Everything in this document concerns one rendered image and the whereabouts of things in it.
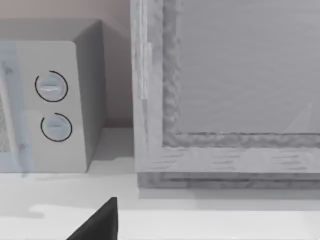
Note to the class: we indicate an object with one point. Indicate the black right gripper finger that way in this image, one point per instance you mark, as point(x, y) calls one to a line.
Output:
point(102, 222)

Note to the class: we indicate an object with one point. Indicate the pale microwave oven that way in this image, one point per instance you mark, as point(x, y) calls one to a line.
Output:
point(57, 155)

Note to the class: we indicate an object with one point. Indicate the pale round microwave knob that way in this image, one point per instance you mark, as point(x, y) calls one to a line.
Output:
point(51, 86)
point(56, 127)

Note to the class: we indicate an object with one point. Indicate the grey cabinet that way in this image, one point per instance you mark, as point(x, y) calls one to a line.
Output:
point(150, 125)

